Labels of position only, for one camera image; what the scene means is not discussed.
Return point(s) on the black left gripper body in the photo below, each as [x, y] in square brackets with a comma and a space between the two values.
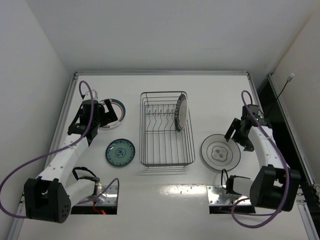
[103, 114]

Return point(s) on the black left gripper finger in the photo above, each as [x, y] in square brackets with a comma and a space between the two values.
[108, 122]
[111, 112]

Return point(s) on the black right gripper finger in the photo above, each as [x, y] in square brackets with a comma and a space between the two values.
[234, 127]
[238, 138]

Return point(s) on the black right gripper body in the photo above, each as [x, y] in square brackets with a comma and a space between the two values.
[238, 131]

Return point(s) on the white plate with flower motif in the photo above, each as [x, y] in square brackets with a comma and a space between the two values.
[220, 154]

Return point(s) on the green red rimmed plate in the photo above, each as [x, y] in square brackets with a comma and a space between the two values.
[181, 112]
[119, 109]

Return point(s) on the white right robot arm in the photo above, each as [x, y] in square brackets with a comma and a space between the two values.
[275, 181]

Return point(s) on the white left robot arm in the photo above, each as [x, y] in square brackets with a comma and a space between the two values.
[47, 197]

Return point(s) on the blue patterned small plate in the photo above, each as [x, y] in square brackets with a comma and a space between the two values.
[120, 152]

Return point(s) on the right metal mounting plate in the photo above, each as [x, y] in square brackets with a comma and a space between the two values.
[217, 197]

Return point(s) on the metal mounting plate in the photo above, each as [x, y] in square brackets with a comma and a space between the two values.
[107, 199]
[217, 197]

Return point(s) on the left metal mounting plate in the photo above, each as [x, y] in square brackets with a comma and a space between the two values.
[107, 199]

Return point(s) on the metal wire dish rack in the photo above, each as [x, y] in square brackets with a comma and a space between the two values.
[160, 144]

